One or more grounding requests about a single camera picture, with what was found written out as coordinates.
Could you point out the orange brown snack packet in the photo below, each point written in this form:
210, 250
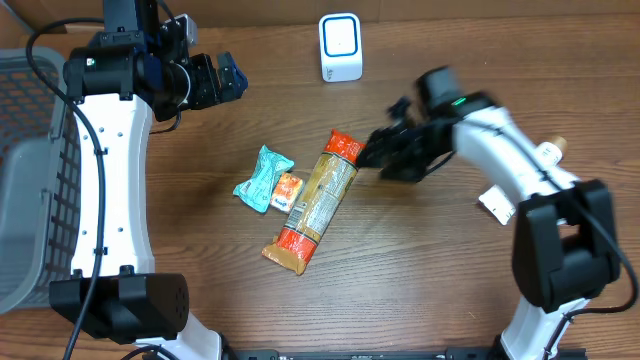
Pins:
317, 204

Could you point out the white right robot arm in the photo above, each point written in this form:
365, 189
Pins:
564, 252

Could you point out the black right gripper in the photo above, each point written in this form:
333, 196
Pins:
382, 143

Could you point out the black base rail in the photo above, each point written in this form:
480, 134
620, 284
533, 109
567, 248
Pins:
452, 353

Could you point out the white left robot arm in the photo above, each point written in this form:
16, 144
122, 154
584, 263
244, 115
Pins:
117, 87

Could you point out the teal snack pouch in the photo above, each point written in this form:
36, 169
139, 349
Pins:
256, 192

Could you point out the white tube gold cap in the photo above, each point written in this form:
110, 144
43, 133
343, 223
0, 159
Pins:
495, 201

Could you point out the small orange box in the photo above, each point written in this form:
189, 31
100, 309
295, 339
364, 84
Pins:
286, 192

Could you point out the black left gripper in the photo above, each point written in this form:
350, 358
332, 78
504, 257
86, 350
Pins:
214, 91

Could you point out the white barcode scanner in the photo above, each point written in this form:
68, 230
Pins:
341, 50

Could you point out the grey plastic mesh basket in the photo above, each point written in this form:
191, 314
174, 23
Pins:
40, 186

